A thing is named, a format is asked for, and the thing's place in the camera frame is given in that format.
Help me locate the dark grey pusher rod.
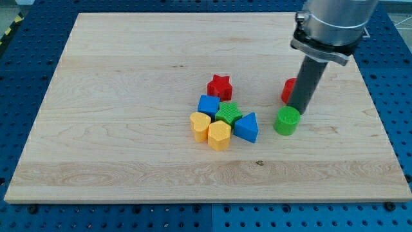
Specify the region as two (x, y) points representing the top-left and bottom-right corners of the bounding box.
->
(286, 56), (328, 115)

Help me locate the green cylinder block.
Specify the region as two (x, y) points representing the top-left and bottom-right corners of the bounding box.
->
(274, 106), (301, 135)

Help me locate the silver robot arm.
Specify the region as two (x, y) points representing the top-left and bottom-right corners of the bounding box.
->
(286, 0), (378, 114)

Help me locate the blue triangle block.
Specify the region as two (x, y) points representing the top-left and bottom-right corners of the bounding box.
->
(233, 112), (259, 143)

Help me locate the red cylinder block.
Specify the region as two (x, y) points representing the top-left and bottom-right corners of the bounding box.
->
(281, 77), (297, 104)

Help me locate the green star block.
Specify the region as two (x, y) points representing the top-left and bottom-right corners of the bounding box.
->
(215, 102), (243, 127)

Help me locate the red star block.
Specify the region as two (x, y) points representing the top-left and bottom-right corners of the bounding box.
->
(207, 75), (233, 101)

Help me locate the blue cube block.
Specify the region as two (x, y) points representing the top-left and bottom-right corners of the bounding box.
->
(198, 95), (220, 119)

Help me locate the yellow pentagon block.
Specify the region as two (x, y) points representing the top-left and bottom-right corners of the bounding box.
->
(208, 121), (231, 151)

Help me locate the yellow heart block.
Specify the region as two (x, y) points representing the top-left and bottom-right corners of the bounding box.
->
(190, 112), (211, 142)

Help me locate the wooden board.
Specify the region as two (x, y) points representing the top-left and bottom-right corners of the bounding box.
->
(5, 13), (411, 204)

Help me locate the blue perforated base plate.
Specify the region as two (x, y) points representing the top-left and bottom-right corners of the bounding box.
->
(1, 1), (411, 231)

